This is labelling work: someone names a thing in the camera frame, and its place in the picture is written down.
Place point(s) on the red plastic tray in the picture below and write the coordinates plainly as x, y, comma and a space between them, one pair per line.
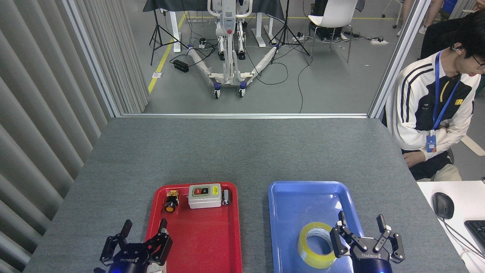
204, 239

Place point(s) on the black computer case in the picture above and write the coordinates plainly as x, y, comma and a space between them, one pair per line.
326, 33

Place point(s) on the white desk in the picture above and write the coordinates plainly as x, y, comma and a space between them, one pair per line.
466, 201

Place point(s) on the black computer mouse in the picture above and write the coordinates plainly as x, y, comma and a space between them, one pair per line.
443, 204

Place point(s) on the black keyboard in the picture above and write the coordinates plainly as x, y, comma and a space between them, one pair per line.
477, 233

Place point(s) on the black chair back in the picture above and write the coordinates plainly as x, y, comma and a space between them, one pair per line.
435, 36

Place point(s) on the grey ribbed partition panel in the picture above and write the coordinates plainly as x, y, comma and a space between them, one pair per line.
38, 113

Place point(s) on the silver frame post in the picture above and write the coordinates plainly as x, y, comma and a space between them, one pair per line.
91, 57
398, 57

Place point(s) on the silver frame rail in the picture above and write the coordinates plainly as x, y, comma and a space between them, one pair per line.
242, 115

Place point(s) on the person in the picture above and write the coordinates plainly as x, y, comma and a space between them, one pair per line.
416, 98
432, 15

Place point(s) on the blue plastic tray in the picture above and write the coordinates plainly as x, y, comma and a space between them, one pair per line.
299, 204

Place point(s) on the black tripod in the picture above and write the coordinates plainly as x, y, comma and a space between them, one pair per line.
156, 26
287, 22

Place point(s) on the black power brick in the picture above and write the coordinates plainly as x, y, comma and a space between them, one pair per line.
181, 65

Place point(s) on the white chair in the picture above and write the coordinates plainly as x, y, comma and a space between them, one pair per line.
335, 13

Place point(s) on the black orange push button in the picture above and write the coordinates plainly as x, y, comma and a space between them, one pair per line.
171, 204

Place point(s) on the white power strip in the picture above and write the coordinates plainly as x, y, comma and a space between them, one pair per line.
379, 41
202, 44
299, 38

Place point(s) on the yellow tape roll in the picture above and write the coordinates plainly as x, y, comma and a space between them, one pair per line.
308, 258

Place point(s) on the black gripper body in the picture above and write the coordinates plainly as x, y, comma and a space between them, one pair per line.
130, 261
371, 259

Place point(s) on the white stand on wheels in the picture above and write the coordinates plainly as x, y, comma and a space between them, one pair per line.
228, 57

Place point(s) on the small silver black cylinder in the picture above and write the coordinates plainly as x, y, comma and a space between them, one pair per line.
226, 197

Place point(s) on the white terminal block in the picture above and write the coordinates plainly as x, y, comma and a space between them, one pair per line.
156, 270

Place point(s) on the beige flat bar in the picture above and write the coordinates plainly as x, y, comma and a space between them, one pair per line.
471, 144

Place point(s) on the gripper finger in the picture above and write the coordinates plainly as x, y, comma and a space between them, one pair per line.
337, 242
163, 246
396, 246
127, 227

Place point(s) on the person's left hand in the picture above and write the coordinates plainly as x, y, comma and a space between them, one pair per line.
415, 158

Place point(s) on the white two-button switch box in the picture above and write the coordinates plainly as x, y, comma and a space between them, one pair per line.
204, 199

